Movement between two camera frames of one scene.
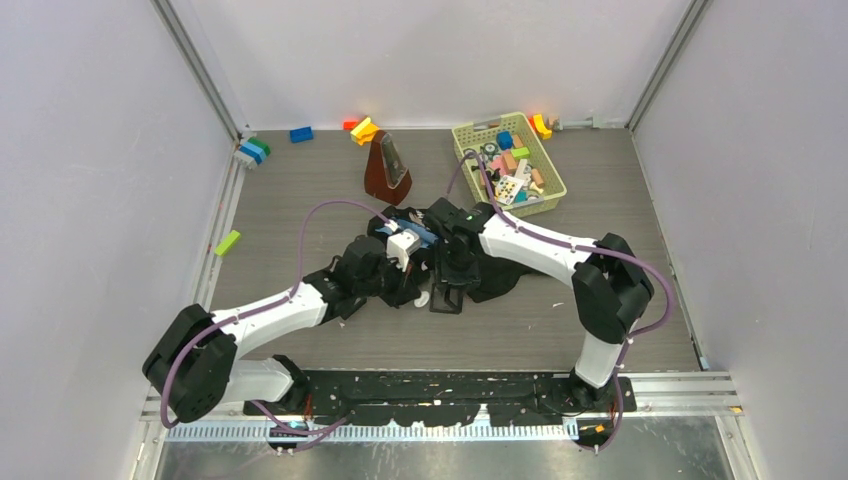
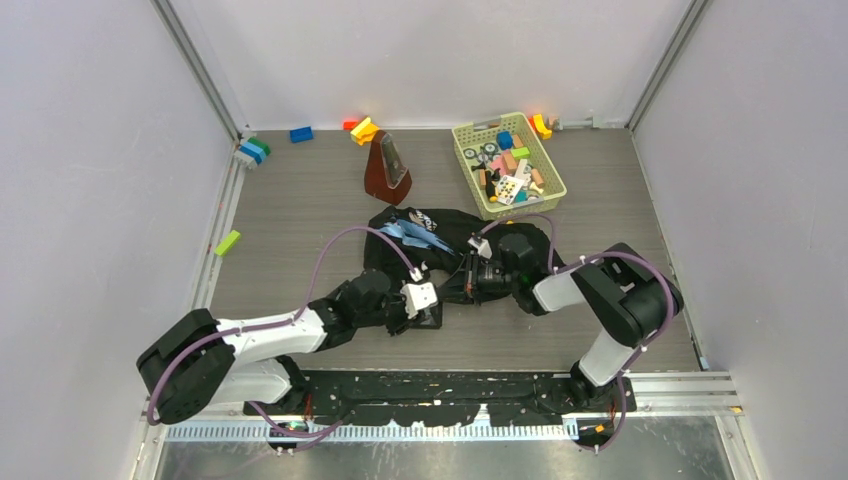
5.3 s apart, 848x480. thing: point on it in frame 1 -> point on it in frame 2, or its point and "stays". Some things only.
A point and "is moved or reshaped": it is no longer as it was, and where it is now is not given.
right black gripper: x=445 y=274 -> x=464 y=286
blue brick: x=301 y=134 stays
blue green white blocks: x=253 y=153 stays
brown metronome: x=386 y=175 stays
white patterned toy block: x=507 y=189 stays
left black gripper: x=405 y=289 -> x=403 y=321
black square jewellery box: x=449 y=301 is moved or reshaped
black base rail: x=401 y=398 stays
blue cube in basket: x=504 y=140 stays
